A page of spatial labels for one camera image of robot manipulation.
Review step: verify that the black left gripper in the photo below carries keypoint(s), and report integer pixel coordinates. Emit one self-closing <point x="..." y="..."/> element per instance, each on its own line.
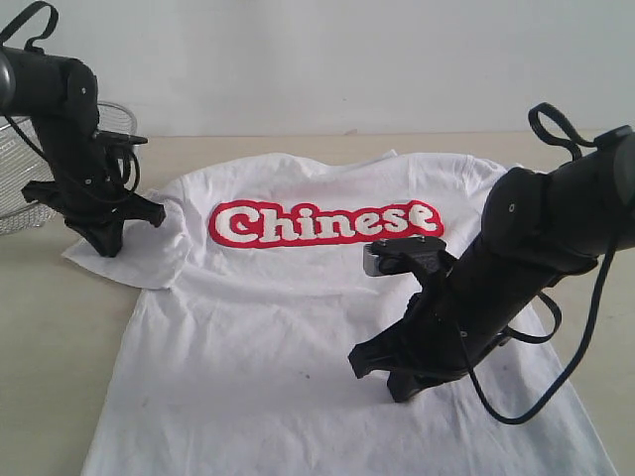
<point x="78" y="165"/>

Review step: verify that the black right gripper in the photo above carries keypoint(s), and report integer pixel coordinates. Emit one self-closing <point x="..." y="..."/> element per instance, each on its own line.
<point x="455" y="321"/>

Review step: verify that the white t-shirt red print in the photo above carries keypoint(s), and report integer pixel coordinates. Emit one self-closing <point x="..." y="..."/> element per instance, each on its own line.
<point x="234" y="361"/>

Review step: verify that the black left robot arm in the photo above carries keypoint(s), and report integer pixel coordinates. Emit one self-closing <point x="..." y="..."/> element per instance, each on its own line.
<point x="35" y="84"/>

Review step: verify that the metal mesh basket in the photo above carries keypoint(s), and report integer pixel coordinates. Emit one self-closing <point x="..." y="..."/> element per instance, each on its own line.
<point x="20" y="164"/>

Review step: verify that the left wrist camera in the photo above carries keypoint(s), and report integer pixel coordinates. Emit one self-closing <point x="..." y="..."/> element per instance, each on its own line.
<point x="113" y="138"/>

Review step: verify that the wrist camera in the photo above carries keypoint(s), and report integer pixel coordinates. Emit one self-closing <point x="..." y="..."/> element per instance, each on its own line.
<point x="113" y="138"/>
<point x="390" y="257"/>

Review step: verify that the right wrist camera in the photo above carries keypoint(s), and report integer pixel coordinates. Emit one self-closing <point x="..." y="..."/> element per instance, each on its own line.
<point x="390" y="257"/>

